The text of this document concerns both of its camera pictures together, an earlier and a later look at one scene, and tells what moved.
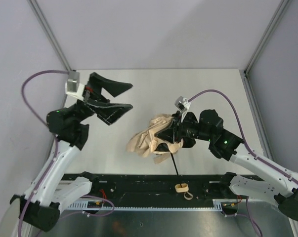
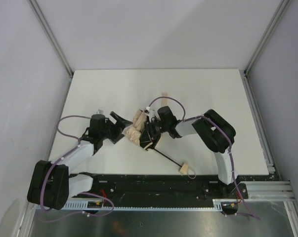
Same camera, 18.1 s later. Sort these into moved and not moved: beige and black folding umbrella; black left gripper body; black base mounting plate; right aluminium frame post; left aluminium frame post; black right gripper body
Moved: beige and black folding umbrella; black right gripper body; black left gripper body
Not moved: black base mounting plate; left aluminium frame post; right aluminium frame post
